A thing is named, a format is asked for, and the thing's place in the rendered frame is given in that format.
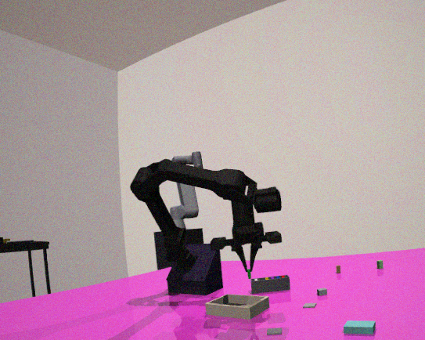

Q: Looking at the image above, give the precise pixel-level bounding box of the beige rectangular tray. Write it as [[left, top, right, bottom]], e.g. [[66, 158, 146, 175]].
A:
[[205, 294, 270, 320]]

